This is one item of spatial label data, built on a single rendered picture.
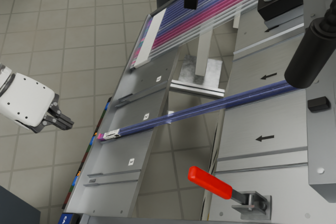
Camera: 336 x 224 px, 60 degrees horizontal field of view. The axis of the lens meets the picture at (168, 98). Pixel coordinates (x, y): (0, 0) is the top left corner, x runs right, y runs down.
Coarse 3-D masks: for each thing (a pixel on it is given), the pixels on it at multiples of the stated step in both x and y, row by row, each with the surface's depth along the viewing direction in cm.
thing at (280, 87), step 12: (276, 84) 42; (288, 84) 40; (228, 96) 48; (240, 96) 46; (252, 96) 44; (264, 96) 43; (192, 108) 53; (204, 108) 50; (216, 108) 49; (156, 120) 59; (168, 120) 56; (120, 132) 66; (132, 132) 65
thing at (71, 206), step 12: (144, 24) 95; (132, 48) 90; (132, 60) 87; (120, 84) 82; (120, 96) 81; (108, 108) 77; (108, 120) 76; (96, 144) 72; (96, 156) 71; (84, 168) 68; (84, 180) 67; (72, 192) 65; (72, 204) 64
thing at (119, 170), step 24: (144, 72) 79; (168, 72) 70; (144, 96) 71; (120, 120) 73; (144, 120) 65; (120, 144) 66; (144, 144) 59; (96, 168) 68; (120, 168) 61; (144, 168) 56; (96, 192) 62; (120, 192) 56; (120, 216) 52
